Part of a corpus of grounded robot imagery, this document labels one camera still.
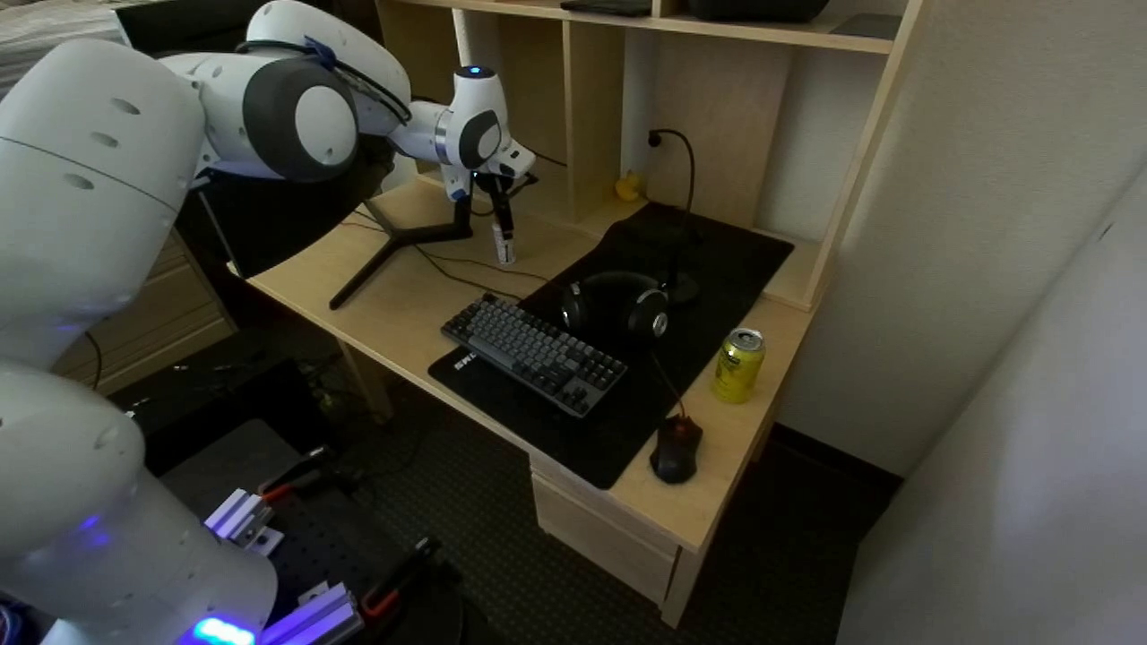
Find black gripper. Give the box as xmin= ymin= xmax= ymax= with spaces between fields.
xmin=470 ymin=164 xmax=520 ymax=243

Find yellow drink can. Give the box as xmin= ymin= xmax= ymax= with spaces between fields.
xmin=710 ymin=327 xmax=770 ymax=409

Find black monitor stand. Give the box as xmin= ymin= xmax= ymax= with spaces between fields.
xmin=328 ymin=177 xmax=483 ymax=311

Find grey black keyboard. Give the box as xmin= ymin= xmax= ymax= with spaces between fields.
xmin=439 ymin=290 xmax=635 ymax=422

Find black silver headphones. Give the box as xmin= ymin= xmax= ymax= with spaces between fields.
xmin=559 ymin=270 xmax=700 ymax=349

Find black desk mat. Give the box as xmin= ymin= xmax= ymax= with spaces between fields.
xmin=424 ymin=198 xmax=800 ymax=491

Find black monitor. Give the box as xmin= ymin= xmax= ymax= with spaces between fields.
xmin=176 ymin=135 xmax=403 ymax=281

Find flat black device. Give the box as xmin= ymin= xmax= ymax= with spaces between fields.
xmin=559 ymin=0 xmax=656 ymax=17

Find wooden shelf hutch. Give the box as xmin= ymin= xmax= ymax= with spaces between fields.
xmin=373 ymin=0 xmax=933 ymax=317

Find black mouse red accents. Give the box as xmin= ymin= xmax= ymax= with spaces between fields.
xmin=645 ymin=412 xmax=708 ymax=489

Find wooden desk drawer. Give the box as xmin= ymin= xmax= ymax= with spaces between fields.
xmin=526 ymin=454 xmax=710 ymax=632

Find black pouch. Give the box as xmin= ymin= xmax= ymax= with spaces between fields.
xmin=684 ymin=0 xmax=837 ymax=25

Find wooden side cabinet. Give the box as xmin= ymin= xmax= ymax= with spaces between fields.
xmin=49 ymin=231 xmax=239 ymax=397

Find grey ribbed panel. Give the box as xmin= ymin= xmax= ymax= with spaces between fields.
xmin=0 ymin=0 xmax=137 ymax=66

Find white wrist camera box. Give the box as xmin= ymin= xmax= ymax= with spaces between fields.
xmin=493 ymin=139 xmax=542 ymax=184

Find thin black keyboard cable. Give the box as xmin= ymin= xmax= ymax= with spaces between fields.
xmin=409 ymin=239 xmax=568 ymax=306

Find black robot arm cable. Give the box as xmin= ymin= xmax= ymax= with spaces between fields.
xmin=238 ymin=31 xmax=424 ymax=130

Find black power cable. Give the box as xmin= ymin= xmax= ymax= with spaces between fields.
xmin=645 ymin=124 xmax=702 ymax=215

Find grey clamp red handle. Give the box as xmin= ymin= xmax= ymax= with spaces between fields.
xmin=200 ymin=443 xmax=350 ymax=555
xmin=254 ymin=533 xmax=465 ymax=645

